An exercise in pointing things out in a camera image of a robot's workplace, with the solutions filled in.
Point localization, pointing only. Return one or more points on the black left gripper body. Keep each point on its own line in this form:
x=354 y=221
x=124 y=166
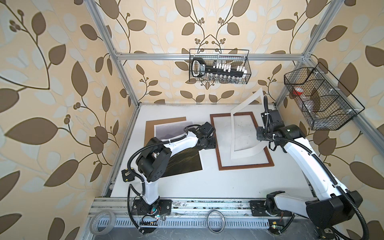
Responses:
x=210 y=143

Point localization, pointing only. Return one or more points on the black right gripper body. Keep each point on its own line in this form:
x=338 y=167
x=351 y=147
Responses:
x=262 y=134

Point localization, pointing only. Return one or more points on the white passe-partout mat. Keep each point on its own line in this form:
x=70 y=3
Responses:
x=243 y=145

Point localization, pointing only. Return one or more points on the mountain landscape photo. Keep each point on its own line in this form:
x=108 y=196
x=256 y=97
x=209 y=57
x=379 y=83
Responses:
x=184 y=162

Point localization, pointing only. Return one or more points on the brown wooden picture frame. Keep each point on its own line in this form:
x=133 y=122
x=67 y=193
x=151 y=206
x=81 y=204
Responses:
x=222 y=124

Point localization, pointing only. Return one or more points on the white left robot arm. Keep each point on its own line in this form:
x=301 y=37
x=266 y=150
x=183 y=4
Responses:
x=149 y=164

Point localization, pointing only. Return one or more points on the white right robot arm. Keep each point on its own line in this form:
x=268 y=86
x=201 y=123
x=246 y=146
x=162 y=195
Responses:
x=333 y=203

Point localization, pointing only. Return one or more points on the red capped clear container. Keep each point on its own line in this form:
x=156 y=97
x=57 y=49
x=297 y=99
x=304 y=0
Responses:
x=297 y=92

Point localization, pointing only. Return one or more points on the brown cardboard backing board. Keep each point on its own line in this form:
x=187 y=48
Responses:
x=150 y=126

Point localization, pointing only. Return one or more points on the black socket set holder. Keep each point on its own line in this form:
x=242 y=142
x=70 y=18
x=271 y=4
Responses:
x=200 y=68

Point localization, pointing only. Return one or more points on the yellow black tape measure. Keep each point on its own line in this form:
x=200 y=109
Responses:
x=127 y=176

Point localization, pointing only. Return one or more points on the clear tape roll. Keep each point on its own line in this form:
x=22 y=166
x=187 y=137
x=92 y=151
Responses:
x=95 y=222

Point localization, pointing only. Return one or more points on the black wire basket right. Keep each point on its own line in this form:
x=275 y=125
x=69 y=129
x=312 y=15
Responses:
x=327 y=104

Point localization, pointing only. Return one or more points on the black wire basket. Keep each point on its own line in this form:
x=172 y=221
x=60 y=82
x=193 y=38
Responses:
x=234 y=58
x=327 y=104

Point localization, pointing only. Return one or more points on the black wire basket back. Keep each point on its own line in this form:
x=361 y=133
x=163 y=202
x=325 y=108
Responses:
x=234 y=58

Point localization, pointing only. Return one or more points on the aluminium cage frame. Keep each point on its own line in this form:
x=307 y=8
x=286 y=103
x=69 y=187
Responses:
x=151 y=41

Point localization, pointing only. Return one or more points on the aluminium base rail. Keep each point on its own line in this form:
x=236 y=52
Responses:
x=193 y=213

